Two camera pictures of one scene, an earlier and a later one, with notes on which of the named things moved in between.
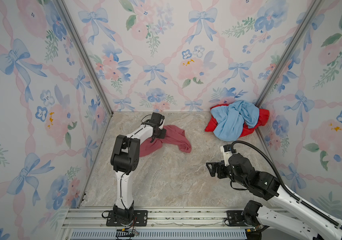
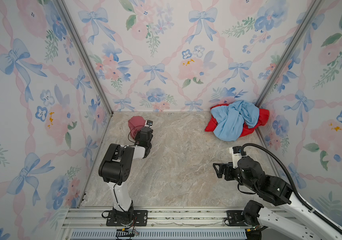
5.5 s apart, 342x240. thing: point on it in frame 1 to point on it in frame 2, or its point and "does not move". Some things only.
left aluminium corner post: [74, 33] does not move
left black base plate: [140, 219] does not move
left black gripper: [163, 133] to [137, 136]
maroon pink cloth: [174, 135] to [135, 123]
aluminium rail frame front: [158, 218] does not move
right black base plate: [235, 218] does not move
